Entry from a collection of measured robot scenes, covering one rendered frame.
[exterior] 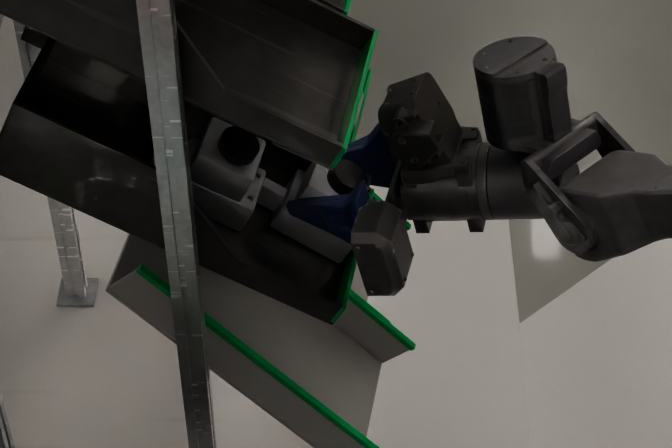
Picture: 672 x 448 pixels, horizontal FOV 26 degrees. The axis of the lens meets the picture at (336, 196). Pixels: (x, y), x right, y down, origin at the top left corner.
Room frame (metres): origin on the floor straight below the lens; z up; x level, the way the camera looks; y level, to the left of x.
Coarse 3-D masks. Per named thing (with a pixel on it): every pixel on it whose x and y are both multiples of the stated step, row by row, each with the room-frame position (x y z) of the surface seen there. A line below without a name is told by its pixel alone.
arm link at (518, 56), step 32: (480, 64) 0.78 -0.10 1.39; (512, 64) 0.78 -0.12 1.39; (544, 64) 0.77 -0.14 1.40; (480, 96) 0.77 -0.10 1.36; (512, 96) 0.76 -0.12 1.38; (544, 96) 0.75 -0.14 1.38; (512, 128) 0.75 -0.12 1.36; (544, 128) 0.75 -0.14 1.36; (576, 128) 0.76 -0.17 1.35; (608, 128) 0.76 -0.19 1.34; (544, 160) 0.73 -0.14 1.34; (576, 160) 0.74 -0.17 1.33; (544, 192) 0.71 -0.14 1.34; (576, 224) 0.69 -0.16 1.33
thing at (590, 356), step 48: (576, 288) 1.05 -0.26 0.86; (624, 288) 1.05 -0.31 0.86; (528, 336) 0.98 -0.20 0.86; (576, 336) 0.98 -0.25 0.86; (624, 336) 0.98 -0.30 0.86; (528, 384) 0.92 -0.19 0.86; (576, 384) 0.92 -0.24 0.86; (624, 384) 0.92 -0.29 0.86; (576, 432) 0.86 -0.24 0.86; (624, 432) 0.86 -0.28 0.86
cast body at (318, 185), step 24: (312, 168) 0.80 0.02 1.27; (336, 168) 0.80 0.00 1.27; (360, 168) 0.81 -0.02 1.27; (264, 192) 0.81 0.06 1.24; (288, 192) 0.80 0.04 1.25; (312, 192) 0.78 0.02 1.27; (336, 192) 0.78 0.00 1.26; (288, 216) 0.78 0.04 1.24; (312, 240) 0.78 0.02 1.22; (336, 240) 0.77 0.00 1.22
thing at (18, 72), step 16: (0, 32) 1.83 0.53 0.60; (0, 48) 1.81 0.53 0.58; (16, 48) 1.90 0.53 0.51; (0, 64) 1.80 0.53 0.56; (16, 64) 1.88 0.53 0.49; (0, 80) 1.78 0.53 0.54; (16, 80) 1.86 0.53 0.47; (0, 96) 1.76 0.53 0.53; (0, 112) 1.74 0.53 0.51; (0, 128) 1.73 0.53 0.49
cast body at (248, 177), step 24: (216, 120) 0.81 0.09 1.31; (192, 144) 0.81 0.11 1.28; (216, 144) 0.79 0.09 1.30; (240, 144) 0.79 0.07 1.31; (264, 144) 0.81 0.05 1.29; (192, 168) 0.78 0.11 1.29; (216, 168) 0.77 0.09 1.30; (240, 168) 0.78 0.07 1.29; (192, 192) 0.78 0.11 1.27; (216, 192) 0.78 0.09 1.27; (240, 192) 0.77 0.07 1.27; (216, 216) 0.78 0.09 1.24; (240, 216) 0.77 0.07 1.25
